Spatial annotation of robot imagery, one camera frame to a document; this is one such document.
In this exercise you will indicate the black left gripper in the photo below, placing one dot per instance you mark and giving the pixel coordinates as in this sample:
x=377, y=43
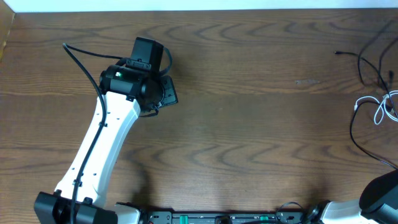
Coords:
x=170, y=92

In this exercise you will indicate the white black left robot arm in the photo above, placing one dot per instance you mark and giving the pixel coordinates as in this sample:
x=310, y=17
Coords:
x=134, y=87

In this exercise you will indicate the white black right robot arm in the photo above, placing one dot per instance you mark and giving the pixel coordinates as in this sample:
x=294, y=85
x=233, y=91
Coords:
x=377, y=204

